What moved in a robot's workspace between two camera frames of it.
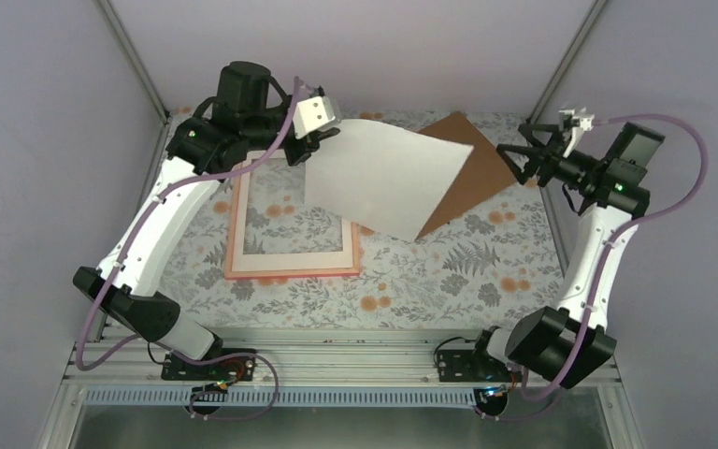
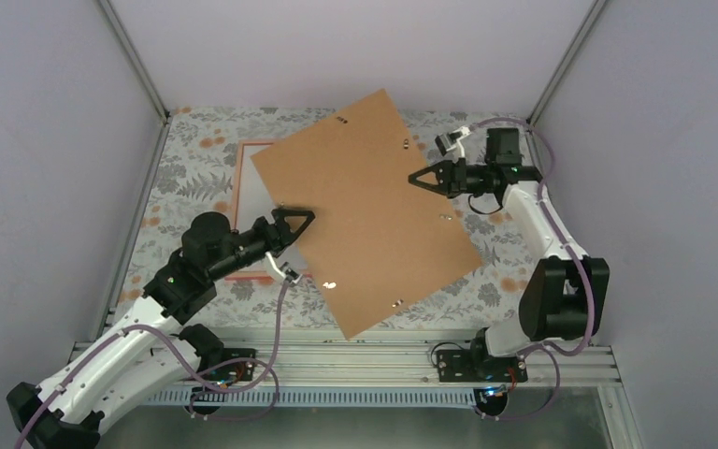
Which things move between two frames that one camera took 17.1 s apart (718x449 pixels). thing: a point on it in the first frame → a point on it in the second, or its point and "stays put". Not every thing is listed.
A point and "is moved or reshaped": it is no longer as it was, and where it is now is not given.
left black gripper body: x=294 y=156 → x=259 y=231
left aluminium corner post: x=135 y=60 stays put
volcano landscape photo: x=384 y=173 → x=254 y=201
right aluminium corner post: x=566 y=60 stays put
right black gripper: x=550 y=156 → x=452 y=177
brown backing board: x=483 y=173 is moved or reshaped
